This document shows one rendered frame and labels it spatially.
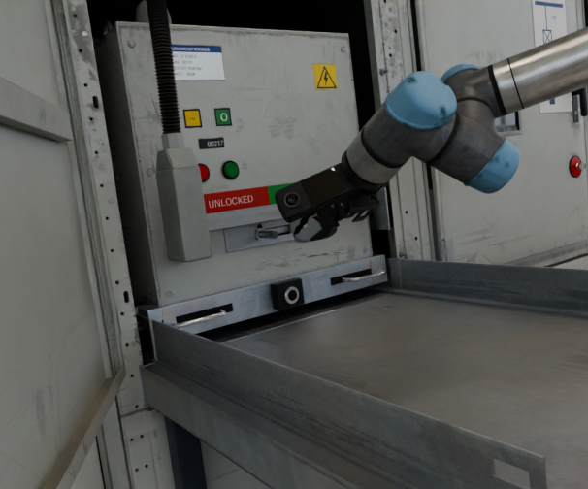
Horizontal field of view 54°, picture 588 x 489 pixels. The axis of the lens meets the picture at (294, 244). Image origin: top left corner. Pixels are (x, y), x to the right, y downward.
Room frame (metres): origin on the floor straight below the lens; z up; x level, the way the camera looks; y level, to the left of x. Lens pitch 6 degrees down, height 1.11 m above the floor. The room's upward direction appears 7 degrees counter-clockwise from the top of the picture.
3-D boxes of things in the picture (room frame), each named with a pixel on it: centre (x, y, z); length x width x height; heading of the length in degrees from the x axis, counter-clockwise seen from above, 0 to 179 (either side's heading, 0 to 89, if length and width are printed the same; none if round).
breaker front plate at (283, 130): (1.10, 0.03, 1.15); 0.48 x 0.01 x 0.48; 124
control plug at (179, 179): (0.93, 0.17, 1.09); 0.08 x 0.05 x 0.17; 34
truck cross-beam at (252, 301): (1.11, 0.04, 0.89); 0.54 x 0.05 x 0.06; 124
